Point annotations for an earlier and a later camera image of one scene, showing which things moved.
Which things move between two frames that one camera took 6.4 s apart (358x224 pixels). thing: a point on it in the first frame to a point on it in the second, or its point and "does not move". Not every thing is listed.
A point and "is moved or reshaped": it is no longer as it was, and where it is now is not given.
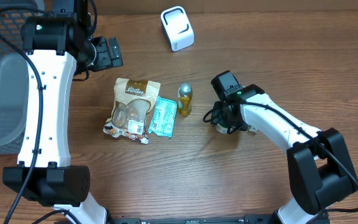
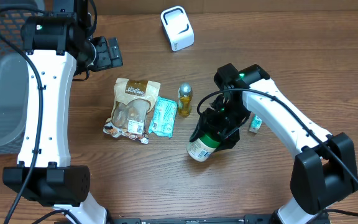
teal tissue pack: [163, 117] does not move
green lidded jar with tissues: [223, 129] is moved or reshaped
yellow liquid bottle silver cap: [184, 94] does not move
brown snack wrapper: [133, 100] does not move
